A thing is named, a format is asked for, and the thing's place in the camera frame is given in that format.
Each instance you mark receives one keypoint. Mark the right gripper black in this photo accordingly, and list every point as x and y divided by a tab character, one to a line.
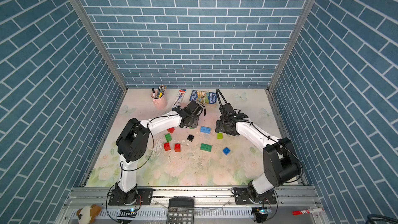
219	127

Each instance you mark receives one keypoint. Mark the blue small lego brick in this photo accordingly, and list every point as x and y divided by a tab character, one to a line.
226	151

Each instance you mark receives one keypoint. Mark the pens in cup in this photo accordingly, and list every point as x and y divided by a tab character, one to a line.
159	92

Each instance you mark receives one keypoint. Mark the white red pen box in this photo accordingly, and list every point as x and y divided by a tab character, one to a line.
179	98

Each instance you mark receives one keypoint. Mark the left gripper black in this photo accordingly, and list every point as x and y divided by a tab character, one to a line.
196	118

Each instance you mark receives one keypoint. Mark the pink pen holder cup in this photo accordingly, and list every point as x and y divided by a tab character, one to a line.
159	103

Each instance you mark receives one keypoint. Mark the red lego brick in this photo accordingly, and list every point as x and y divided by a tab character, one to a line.
177	147
167	146
171	130

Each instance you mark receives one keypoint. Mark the red white marker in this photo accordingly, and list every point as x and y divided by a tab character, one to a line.
308	211

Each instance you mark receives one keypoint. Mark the black calculator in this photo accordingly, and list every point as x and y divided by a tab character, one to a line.
180	211

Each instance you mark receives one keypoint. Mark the black lego brick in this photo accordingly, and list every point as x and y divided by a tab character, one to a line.
190	137

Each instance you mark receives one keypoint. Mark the blue long lego brick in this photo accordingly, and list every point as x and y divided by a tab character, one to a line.
206	130

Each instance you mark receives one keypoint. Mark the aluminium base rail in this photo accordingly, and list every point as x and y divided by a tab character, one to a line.
209	202

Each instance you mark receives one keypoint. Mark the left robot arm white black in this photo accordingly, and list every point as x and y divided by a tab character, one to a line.
132	145

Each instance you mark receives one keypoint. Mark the green long lego brick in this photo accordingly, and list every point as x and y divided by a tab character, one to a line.
206	147

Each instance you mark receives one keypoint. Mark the brown white plush toy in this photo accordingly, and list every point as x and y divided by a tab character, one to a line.
88	214

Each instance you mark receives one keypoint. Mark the green lego brick left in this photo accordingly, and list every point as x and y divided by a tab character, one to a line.
168	137

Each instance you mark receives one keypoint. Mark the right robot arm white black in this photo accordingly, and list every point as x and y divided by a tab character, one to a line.
280	163

